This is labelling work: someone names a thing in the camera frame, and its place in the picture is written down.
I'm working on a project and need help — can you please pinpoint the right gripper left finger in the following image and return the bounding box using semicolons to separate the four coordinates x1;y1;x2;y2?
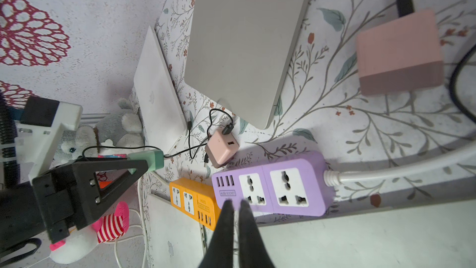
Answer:
199;200;234;268

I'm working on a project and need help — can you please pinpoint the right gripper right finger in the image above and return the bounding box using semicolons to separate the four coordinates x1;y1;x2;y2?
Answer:
238;200;275;268

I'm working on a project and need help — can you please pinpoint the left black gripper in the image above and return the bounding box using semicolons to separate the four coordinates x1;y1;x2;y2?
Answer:
1;158;148;257

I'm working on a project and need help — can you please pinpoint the green charger plug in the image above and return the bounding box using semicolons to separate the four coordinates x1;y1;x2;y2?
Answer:
127;150;165;172

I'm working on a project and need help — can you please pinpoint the black cable laptop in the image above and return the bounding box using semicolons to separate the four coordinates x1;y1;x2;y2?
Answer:
202;108;236;166
395;0;476;124
81;118;209;161

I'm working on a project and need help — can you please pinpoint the pink charger plug purple strip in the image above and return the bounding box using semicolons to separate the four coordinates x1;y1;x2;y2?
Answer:
356;9;444;96

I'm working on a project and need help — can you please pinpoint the white laptop front left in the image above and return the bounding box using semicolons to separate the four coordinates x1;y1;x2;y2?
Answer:
144;194;206;268

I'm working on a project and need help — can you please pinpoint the white laptop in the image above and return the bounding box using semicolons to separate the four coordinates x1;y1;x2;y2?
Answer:
144;194;206;268
134;27;187;153

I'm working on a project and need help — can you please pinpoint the white laptop back left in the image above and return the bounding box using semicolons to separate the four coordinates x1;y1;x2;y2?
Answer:
134;27;187;153

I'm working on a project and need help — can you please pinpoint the silver laptop front right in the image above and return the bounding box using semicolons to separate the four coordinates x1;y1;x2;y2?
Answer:
259;195;476;268

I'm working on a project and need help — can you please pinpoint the silver laptop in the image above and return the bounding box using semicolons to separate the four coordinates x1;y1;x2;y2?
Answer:
259;195;476;268
184;0;309;129

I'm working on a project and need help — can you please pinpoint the silver laptop back right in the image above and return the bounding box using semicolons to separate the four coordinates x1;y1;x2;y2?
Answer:
184;0;309;129

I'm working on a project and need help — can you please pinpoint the white pink plush striped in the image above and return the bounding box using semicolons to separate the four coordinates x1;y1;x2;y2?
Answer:
50;202;130;264

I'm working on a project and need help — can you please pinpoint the orange power strip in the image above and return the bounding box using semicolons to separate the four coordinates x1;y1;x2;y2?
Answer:
169;177;221;231

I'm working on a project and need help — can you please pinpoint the grey husky plush toy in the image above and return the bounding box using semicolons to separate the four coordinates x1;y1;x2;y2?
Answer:
53;98;144;166

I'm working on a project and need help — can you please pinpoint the purple power strip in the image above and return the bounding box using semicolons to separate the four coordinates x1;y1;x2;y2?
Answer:
211;151;335;217

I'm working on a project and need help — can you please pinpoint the floral table mat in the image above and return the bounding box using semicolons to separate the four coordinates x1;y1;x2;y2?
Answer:
129;0;476;268

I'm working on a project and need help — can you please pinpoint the white power cable left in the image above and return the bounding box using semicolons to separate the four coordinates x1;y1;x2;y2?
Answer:
113;176;172;268

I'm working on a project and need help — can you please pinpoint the white power cable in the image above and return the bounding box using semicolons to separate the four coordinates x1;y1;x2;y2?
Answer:
113;176;172;268
323;139;476;187

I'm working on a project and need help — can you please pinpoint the white power cable right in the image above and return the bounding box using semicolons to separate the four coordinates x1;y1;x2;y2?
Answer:
323;139;476;187

